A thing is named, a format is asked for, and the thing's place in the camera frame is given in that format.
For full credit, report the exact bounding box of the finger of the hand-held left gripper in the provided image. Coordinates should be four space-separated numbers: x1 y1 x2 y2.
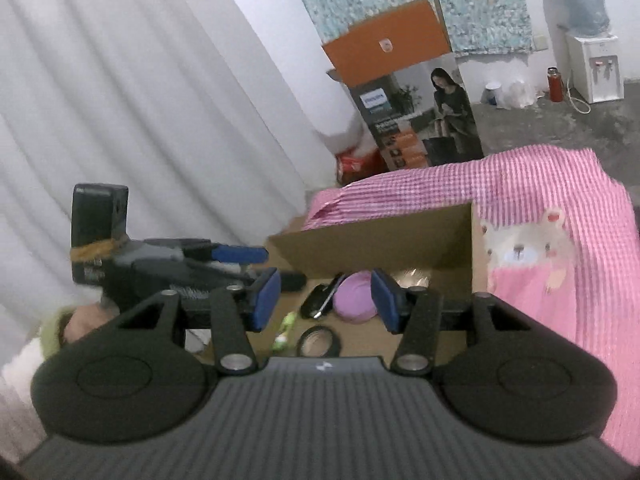
184 260 307 292
182 240 269 265

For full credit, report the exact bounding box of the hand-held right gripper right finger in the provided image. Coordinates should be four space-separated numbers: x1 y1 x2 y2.
370 268 544 376

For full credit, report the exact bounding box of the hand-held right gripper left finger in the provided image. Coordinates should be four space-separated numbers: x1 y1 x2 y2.
102 267 282 376

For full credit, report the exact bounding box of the purple round lid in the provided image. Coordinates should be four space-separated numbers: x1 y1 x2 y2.
332 271 381 322

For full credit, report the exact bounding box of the green lighter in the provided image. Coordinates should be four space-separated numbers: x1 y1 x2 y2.
271 311 299 354

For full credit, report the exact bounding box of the brown cardboard box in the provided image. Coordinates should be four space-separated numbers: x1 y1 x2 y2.
187 202 493 361

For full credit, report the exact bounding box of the person's left hand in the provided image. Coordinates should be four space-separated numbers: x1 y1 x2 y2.
64 304 110 345

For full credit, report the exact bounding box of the black oval key fob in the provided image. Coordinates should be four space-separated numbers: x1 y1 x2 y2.
299 273 347 319

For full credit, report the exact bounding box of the shiny metallic lid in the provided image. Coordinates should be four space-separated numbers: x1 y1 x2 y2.
390 267 434 291

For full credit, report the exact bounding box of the red plastic bag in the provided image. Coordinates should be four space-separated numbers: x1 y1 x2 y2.
335 147 387 187

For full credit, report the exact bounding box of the white curtain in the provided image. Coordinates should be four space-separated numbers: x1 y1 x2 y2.
0 0 362 361

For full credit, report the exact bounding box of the white blanket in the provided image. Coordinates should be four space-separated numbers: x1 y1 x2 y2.
0 335 57 463

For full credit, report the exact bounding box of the pink striped bear-print cloth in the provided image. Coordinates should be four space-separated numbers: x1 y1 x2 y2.
305 144 640 466

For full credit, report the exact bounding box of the white plastic bag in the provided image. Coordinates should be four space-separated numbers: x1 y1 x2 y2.
500 77 539 110

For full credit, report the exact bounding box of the printed appliance box orange flap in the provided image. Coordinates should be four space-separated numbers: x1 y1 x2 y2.
322 0 485 172

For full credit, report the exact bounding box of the blue floral hanging cloth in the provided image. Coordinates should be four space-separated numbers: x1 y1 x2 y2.
290 0 535 57

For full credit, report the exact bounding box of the white water dispenser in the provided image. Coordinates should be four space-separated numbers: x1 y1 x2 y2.
565 32 625 105

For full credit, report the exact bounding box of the black ring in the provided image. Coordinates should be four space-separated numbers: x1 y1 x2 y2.
296 325 342 358

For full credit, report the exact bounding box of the white cable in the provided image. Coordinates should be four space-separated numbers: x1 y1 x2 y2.
565 77 592 115

